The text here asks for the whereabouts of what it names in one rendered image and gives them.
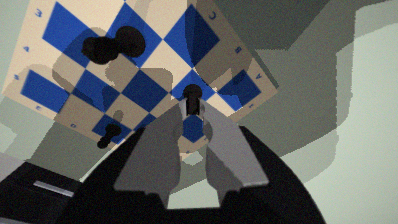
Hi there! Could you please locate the blue and cream checkered chessboard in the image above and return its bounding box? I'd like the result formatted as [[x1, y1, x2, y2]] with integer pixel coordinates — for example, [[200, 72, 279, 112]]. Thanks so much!
[[1, 0, 278, 150]]

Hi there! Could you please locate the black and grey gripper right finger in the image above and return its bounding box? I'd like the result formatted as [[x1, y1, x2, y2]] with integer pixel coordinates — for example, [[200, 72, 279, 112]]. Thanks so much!
[[197, 98, 326, 224]]

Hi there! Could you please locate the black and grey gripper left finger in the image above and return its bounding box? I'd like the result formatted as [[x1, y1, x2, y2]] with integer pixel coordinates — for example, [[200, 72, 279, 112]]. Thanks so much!
[[55, 98, 189, 224]]

